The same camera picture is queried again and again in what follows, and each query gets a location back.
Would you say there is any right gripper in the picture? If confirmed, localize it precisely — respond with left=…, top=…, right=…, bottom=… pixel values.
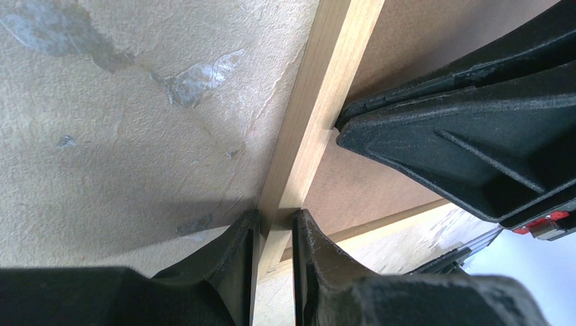
left=337, top=62, right=575, bottom=241

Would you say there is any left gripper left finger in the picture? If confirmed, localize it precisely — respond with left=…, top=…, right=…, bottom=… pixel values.
left=1, top=210, right=260, bottom=325

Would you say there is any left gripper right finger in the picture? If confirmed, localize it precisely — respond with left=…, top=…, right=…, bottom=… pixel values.
left=292, top=209, right=547, bottom=325

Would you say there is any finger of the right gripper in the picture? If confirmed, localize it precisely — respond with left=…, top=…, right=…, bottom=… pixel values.
left=335, top=0, right=575, bottom=130

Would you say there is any brown backing board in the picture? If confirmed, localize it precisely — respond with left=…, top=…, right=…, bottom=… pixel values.
left=304, top=0, right=553, bottom=234

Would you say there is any wooden picture frame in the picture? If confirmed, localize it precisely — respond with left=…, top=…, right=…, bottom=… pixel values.
left=257, top=1, right=446, bottom=282

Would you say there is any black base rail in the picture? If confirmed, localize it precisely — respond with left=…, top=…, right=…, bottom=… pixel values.
left=407, top=228, right=502, bottom=275

